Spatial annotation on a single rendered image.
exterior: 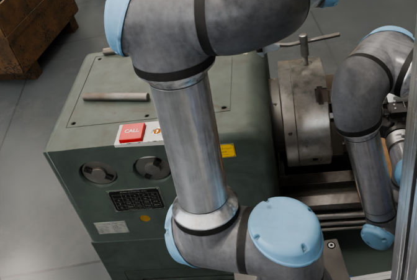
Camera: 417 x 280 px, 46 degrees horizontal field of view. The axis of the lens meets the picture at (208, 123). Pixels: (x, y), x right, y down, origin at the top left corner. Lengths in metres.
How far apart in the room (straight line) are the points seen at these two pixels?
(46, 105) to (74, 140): 2.58
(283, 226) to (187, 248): 0.17
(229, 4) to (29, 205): 2.68
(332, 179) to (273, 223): 0.78
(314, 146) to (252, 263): 0.60
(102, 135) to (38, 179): 2.01
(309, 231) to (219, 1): 0.41
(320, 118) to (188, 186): 0.64
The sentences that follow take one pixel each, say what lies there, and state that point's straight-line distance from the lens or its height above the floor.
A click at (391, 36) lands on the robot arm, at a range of 1.12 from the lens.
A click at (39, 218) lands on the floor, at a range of 3.04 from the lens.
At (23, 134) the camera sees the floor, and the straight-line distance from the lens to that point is 3.71.
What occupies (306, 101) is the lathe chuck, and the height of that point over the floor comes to 1.20.
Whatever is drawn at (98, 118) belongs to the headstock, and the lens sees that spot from 1.36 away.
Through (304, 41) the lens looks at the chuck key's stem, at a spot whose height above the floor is 1.30.
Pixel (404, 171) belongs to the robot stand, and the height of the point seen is 1.62.
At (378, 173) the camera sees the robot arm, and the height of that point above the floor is 1.20.
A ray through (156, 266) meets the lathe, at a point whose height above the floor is 0.72.
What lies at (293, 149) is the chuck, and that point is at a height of 1.08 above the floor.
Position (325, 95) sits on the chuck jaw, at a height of 1.20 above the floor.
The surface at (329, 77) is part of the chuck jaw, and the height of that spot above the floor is 1.11.
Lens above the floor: 2.04
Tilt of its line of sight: 40 degrees down
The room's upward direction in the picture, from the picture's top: 14 degrees counter-clockwise
